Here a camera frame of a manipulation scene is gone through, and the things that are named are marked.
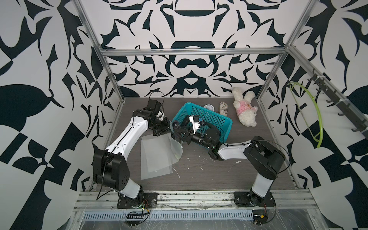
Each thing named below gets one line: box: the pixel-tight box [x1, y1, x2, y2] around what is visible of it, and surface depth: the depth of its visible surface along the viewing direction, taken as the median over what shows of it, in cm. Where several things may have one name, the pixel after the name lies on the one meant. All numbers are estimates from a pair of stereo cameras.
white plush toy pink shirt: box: [231, 86, 259, 127], surface depth 106 cm
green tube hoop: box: [287, 81, 323, 149], surface depth 71 cm
